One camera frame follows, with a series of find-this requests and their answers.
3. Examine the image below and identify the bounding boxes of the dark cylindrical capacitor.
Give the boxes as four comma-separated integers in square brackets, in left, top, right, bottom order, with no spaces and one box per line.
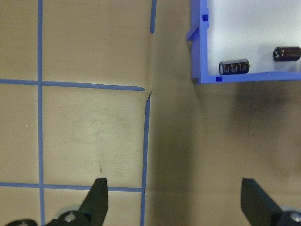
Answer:
[272,46,301,62]
[219,58,250,76]

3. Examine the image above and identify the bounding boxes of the white foam liner under capacitors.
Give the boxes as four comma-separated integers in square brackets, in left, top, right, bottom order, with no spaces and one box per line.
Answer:
[206,0,301,75]

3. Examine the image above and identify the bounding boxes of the blue bin with capacitors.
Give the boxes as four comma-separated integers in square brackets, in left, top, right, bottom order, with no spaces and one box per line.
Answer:
[186,0,301,85]

